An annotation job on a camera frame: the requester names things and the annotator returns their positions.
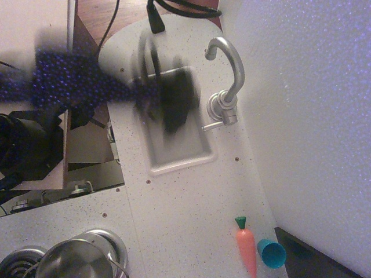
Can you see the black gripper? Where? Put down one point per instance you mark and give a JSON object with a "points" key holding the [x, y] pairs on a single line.
{"points": [[162, 96]]}

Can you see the silver curved faucet spout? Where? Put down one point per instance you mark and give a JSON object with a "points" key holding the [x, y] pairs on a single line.
{"points": [[235, 61]]}

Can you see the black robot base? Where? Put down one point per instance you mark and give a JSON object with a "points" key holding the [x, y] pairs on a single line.
{"points": [[31, 146]]}

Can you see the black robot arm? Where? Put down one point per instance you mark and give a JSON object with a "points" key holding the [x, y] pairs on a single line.
{"points": [[63, 81]]}

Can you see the silver faucet base with lever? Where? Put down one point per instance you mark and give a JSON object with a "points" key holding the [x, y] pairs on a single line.
{"points": [[223, 113]]}

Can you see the white toy sink basin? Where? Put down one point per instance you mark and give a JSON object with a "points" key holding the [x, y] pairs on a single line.
{"points": [[190, 145]]}

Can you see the orange toy carrot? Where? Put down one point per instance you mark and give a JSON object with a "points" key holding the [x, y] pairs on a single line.
{"points": [[246, 244]]}

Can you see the silver stove burner right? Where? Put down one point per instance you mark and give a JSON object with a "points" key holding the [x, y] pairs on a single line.
{"points": [[113, 249]]}

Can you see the silver stove burner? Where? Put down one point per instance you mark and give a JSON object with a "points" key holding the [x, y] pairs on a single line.
{"points": [[22, 262], [113, 249]]}

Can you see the stainless steel pot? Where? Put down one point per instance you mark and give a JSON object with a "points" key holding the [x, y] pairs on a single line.
{"points": [[73, 258]]}

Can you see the teal plastic cup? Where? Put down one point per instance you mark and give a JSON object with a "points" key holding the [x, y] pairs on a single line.
{"points": [[272, 254]]}

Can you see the silver stove burner left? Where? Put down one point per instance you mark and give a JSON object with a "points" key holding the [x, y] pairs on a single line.
{"points": [[22, 262]]}

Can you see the black cable connector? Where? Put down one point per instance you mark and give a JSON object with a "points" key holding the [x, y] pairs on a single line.
{"points": [[156, 24]]}

